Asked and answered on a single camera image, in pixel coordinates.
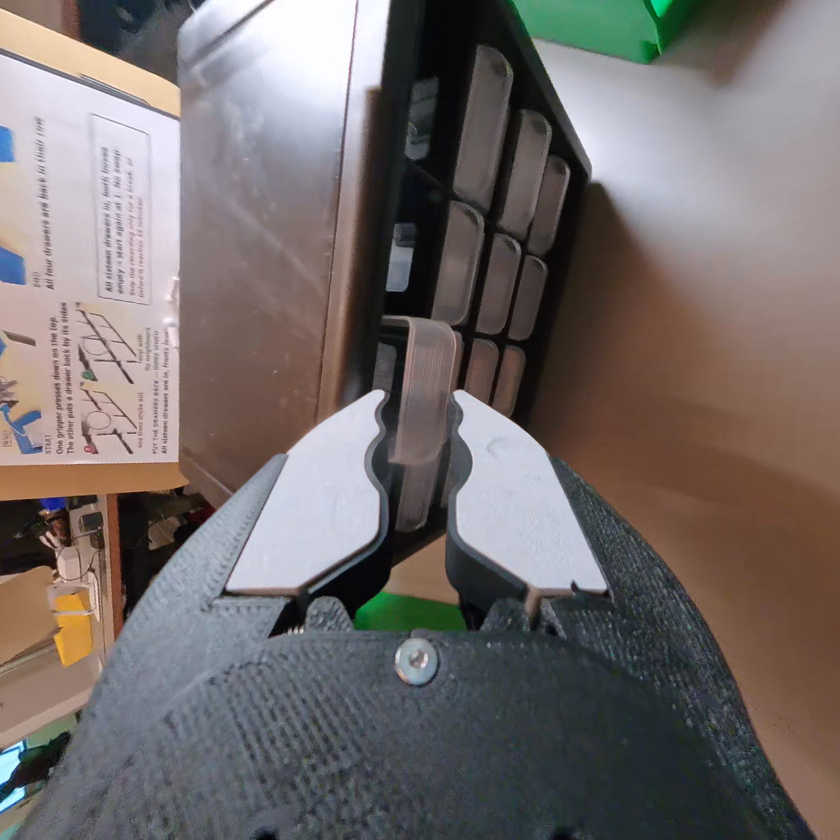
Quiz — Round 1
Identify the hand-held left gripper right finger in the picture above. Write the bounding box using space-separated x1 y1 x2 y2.
446 389 611 601

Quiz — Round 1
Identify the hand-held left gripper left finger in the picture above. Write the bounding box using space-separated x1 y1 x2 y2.
223 388 391 598

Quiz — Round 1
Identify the green plastic storage bin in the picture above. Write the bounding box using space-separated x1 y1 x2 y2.
354 591 468 632
511 0 697 64

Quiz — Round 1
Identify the clear plastic parts drawer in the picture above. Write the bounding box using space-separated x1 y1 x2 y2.
377 315 462 534

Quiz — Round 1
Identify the black drawer cabinet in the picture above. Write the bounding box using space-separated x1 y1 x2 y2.
176 0 593 565

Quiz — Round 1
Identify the grey desk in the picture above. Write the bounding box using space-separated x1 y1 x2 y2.
394 36 840 840

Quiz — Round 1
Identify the printed instruction sheet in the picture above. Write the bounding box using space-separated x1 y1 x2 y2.
0 49 182 467

